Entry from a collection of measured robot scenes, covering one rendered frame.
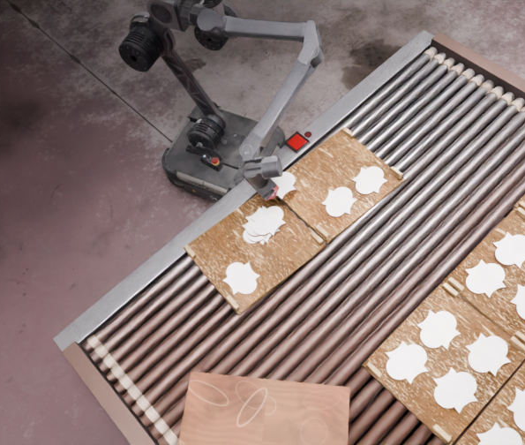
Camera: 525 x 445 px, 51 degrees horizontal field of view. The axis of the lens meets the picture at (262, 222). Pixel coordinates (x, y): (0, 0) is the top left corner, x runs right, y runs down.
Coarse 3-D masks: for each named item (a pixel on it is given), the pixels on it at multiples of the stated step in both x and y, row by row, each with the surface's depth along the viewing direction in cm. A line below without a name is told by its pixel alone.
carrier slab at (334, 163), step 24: (336, 144) 226; (360, 144) 225; (312, 168) 221; (336, 168) 220; (360, 168) 219; (384, 168) 218; (312, 192) 216; (384, 192) 213; (312, 216) 211; (360, 216) 209
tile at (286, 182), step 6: (282, 174) 208; (288, 174) 208; (276, 180) 206; (282, 180) 206; (288, 180) 206; (294, 180) 206; (282, 186) 205; (288, 186) 205; (282, 192) 203; (288, 192) 204; (282, 198) 203
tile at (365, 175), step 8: (368, 168) 218; (376, 168) 218; (360, 176) 216; (368, 176) 216; (376, 176) 216; (360, 184) 215; (368, 184) 214; (376, 184) 214; (360, 192) 213; (368, 192) 212; (376, 192) 213
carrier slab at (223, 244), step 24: (240, 216) 214; (288, 216) 212; (216, 240) 210; (240, 240) 209; (288, 240) 207; (312, 240) 206; (216, 264) 205; (264, 264) 203; (288, 264) 202; (216, 288) 200; (264, 288) 198; (240, 312) 195
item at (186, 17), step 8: (176, 0) 192; (184, 0) 194; (176, 8) 192; (184, 8) 193; (192, 8) 193; (200, 8) 193; (176, 16) 195; (184, 16) 194; (192, 16) 194; (184, 24) 199; (192, 24) 197
